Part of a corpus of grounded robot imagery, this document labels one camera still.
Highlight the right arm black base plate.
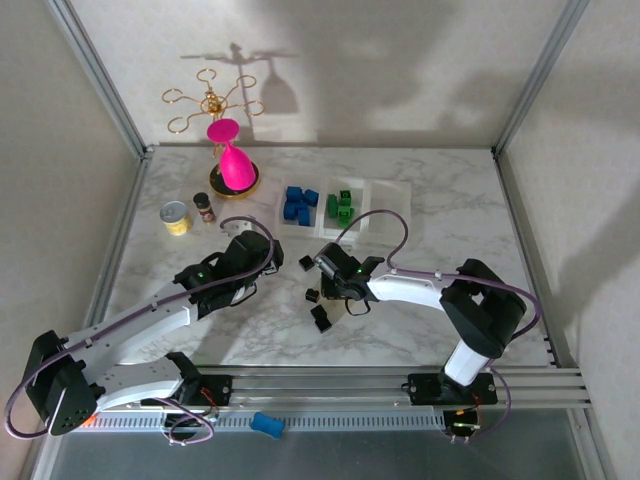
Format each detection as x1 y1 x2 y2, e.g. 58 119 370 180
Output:
407 372 501 406

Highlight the clear three-compartment container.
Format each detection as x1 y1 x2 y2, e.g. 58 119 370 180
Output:
273 174 414 244

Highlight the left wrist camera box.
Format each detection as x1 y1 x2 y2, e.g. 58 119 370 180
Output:
219 215 261 239

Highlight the gold wire glass rack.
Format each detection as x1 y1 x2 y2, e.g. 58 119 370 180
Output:
161 68 266 201

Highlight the grey slotted cable duct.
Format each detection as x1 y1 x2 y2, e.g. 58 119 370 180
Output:
84 409 449 432

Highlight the aluminium mounting rail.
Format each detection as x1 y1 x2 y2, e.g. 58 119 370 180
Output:
94 366 594 412

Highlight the small circuit board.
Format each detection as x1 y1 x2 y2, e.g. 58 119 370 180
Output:
163 412 217 435
444 408 484 436

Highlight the right small circuit board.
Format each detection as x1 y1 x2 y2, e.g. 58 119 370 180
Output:
444 408 484 436

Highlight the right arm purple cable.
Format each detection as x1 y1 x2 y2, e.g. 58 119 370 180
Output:
335 208 544 445

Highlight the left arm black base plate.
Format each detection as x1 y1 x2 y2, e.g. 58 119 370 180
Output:
169 374 234 407

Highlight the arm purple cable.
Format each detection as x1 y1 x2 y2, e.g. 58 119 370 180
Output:
335 208 544 445
3 214 277 446

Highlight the blue brick below table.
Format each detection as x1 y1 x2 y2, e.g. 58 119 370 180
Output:
249 411 286 441

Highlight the aluminium side rail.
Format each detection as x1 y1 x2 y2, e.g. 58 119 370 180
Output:
494 149 576 369
82 149 154 351

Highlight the left small circuit board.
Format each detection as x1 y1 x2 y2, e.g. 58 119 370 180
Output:
163 412 217 435

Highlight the yellow tin can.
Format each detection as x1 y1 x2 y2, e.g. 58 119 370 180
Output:
159 200 195 237

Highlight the left aluminium side rail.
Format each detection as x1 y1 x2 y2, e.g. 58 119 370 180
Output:
82 149 154 351

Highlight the right aluminium frame post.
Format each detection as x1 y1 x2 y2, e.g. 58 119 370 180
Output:
492 0 594 156

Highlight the left aluminium frame post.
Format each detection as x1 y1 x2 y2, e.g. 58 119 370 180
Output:
42 0 156 161

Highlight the right aluminium side rail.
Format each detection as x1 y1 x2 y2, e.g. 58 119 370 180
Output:
494 149 576 369

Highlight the aluminium frame post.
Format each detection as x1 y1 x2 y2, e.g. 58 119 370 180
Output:
42 0 156 161
492 0 594 156

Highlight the pink plastic wine glass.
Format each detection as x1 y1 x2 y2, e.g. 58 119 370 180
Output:
207 117 257 190

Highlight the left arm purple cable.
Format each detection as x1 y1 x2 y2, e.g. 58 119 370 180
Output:
3 214 277 446

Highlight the black-lidded spice jar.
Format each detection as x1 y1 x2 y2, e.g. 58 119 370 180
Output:
192 192 218 225

